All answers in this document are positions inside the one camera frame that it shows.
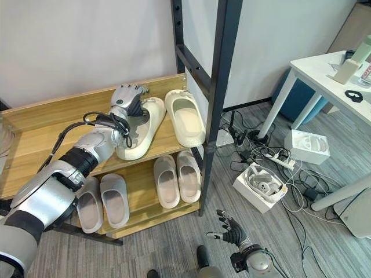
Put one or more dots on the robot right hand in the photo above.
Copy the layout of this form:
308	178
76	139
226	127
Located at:
234	230

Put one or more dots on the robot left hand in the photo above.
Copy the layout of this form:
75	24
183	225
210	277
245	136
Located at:
124	97

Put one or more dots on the cream foam slipper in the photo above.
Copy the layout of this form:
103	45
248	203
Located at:
147	127
187	118

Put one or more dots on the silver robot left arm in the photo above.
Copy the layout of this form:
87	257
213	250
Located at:
52	194

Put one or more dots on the wooden shoe rack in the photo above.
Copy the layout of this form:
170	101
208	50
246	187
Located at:
52	116

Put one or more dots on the dark robot foot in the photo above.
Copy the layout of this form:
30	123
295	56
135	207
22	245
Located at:
203	256
152	274

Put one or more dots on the silver robot leg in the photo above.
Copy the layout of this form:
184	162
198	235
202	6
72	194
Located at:
211	272

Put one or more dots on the open white box with headset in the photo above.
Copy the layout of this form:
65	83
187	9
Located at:
258	185

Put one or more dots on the pale pink slipper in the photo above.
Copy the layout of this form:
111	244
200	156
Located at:
189	176
166	182

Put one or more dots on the white power strip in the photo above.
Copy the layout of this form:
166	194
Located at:
282	162

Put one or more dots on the black power adapter brick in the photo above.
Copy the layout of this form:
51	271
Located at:
312	194

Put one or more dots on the silver floor socket plate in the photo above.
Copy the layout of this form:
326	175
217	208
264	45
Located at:
223	138

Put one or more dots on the black plug adapter cluster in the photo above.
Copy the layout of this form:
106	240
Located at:
239	137

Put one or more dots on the grey fabric slipper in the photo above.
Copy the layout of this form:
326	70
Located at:
90	208
115	202

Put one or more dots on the white box with moulded insert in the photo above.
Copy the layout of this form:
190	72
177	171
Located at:
308	146

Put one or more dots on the white chair base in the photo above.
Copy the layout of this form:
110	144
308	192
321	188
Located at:
355	214

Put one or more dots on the black metal base bar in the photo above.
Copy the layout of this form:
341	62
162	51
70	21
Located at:
84	233

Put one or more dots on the blue upholstered stool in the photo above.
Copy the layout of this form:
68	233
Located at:
301	98

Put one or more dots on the white table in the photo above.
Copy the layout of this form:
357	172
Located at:
333	87

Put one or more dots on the black wrist band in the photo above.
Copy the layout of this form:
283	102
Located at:
354	96

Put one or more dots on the cream box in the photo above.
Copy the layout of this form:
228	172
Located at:
346	71

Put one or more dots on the clear packet with red print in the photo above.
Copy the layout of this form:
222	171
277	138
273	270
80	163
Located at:
366	76

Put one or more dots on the small black device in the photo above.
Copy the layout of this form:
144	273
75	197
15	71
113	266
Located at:
349	54

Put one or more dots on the pale green bottle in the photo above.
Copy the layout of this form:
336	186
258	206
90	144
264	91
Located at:
363	50

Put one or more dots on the brown wooden door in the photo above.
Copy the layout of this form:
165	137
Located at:
352	26

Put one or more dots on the black metal shelf frame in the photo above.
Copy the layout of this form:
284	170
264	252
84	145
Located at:
221	87

